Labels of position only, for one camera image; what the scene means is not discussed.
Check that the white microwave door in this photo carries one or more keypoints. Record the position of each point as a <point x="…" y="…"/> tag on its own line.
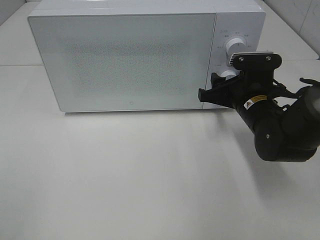
<point x="99" y="63"/>

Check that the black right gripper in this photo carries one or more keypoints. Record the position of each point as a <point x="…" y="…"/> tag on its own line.
<point x="247" y="93"/>

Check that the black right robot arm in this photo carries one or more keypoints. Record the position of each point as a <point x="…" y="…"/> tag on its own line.
<point x="285" y="124"/>

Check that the white microwave oven body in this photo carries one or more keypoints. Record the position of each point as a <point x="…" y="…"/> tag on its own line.
<point x="244" y="18"/>

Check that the white microwave knob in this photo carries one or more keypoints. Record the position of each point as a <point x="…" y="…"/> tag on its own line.
<point x="234" y="45"/>
<point x="228" y="74"/>

